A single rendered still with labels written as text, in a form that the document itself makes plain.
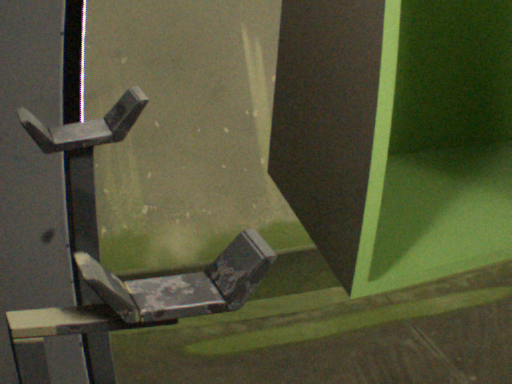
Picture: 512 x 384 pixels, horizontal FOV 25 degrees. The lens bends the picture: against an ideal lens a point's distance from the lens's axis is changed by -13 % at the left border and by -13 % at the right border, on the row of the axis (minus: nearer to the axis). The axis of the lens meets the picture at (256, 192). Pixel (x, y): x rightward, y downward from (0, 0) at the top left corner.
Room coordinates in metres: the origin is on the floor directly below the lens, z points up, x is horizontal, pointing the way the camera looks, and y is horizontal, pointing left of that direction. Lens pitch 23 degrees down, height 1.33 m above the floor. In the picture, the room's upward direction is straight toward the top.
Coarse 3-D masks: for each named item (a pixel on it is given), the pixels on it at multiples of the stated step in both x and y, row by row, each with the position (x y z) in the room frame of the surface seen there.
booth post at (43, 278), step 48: (0, 0) 0.98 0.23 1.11; (48, 0) 0.99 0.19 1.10; (0, 48) 0.98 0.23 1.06; (48, 48) 0.99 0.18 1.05; (0, 96) 0.98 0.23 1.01; (48, 96) 0.99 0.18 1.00; (0, 144) 0.98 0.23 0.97; (0, 192) 0.98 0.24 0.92; (48, 192) 0.99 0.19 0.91; (0, 240) 0.97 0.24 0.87; (48, 240) 0.99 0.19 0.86; (0, 288) 0.97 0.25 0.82; (48, 288) 0.99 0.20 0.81; (0, 336) 0.97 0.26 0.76; (48, 336) 0.99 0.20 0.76
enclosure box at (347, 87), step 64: (320, 0) 1.76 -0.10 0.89; (384, 0) 1.56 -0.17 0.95; (448, 0) 2.03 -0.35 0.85; (320, 64) 1.77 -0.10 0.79; (384, 64) 1.58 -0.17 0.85; (448, 64) 2.06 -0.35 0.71; (320, 128) 1.77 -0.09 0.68; (384, 128) 1.60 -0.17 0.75; (448, 128) 2.09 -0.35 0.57; (320, 192) 1.77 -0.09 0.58; (384, 192) 1.94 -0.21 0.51; (448, 192) 1.95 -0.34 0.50; (384, 256) 1.76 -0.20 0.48; (448, 256) 1.76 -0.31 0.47
